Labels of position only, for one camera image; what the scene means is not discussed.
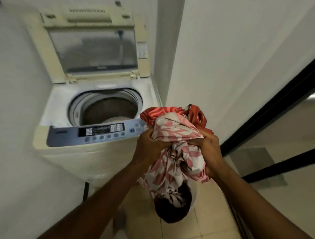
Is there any person's left forearm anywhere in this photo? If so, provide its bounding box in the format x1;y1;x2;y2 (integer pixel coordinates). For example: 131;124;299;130
37;161;148;239

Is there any black door frame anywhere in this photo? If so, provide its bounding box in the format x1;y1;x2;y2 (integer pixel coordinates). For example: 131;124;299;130
220;59;315;184

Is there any red and white patterned cloth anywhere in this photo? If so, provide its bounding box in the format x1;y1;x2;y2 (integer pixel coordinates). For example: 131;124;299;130
137;104;214;224

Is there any steel washing machine drum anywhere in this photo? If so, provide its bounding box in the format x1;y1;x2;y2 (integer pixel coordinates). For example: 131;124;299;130
68;89;143;126

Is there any blue washing machine control panel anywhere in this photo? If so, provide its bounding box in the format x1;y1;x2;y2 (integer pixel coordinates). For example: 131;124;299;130
46;119;148;148

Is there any person's left hand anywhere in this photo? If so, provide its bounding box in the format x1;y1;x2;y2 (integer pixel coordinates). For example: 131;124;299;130
135;129;170;166

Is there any person's right hand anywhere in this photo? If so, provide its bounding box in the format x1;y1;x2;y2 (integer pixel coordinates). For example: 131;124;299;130
187;134;225;180

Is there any washing machine lid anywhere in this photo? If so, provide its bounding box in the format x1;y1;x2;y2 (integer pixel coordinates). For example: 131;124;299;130
25;1;151;84

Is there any white top-load washing machine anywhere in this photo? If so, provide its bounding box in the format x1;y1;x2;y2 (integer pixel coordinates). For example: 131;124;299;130
25;1;164;190

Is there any person's right forearm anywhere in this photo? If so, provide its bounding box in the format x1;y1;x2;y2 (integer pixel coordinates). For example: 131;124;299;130
209;167;313;239

